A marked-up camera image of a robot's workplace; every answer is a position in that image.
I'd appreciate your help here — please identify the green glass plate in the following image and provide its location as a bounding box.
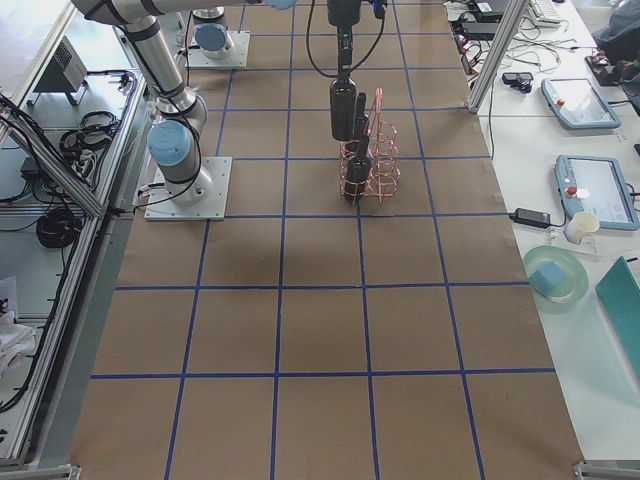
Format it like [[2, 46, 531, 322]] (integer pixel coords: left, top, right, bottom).
[[523, 245, 589, 304]]

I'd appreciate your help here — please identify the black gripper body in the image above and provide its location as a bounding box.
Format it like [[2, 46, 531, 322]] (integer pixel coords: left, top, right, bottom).
[[326, 0, 361, 27]]

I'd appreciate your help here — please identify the grey metal box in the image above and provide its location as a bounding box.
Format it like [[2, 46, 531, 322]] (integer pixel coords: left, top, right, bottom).
[[27, 36, 88, 106]]

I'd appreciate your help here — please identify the near blue teach pendant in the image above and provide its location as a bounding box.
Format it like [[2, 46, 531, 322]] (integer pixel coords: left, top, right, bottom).
[[555, 155, 639, 231]]

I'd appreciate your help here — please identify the dark wine bottle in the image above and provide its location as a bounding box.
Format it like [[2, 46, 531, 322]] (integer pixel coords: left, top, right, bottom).
[[344, 135, 371, 202], [329, 78, 357, 141]]

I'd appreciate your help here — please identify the blue foam cube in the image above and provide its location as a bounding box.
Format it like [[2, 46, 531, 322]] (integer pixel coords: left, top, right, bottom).
[[529, 261, 569, 298]]

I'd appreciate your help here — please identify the far blue teach pendant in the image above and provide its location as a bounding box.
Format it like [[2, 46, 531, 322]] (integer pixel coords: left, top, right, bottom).
[[541, 78, 621, 129]]

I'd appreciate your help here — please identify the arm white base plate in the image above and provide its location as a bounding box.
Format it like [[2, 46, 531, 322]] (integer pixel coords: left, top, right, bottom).
[[144, 157, 233, 221], [188, 30, 250, 70]]

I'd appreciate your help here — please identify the black coiled cable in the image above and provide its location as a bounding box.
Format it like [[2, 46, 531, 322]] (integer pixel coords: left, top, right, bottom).
[[35, 207, 81, 250]]

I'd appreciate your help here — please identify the copper wire wine basket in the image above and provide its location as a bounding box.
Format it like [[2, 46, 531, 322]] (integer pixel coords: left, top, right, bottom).
[[340, 87, 401, 204]]

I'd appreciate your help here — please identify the aluminium frame post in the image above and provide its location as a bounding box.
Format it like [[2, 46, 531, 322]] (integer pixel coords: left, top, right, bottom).
[[467, 0, 528, 114]]

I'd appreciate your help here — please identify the black power adapter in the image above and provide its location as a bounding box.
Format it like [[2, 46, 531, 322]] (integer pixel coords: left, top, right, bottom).
[[509, 208, 551, 229]]

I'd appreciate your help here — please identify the blue teach pendant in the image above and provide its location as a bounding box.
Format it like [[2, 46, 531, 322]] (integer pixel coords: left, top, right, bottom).
[[541, 78, 621, 129], [555, 155, 639, 231]]

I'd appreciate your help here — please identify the teal board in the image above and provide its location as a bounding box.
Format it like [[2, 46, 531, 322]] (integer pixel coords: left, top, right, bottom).
[[595, 256, 639, 386]]

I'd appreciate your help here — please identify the dark wine bottle far end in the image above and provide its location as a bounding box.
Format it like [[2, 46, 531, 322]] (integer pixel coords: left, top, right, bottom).
[[351, 92, 368, 140]]

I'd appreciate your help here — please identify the white paper cup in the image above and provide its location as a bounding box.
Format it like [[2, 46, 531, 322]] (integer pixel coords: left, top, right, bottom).
[[564, 211, 600, 244]]

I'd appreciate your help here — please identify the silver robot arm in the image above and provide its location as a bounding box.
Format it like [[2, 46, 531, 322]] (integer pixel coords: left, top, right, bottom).
[[73, 1, 361, 141], [192, 7, 233, 59]]

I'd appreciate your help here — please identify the white crumpled cloth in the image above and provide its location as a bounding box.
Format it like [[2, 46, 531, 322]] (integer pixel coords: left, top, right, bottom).
[[0, 277, 37, 374]]

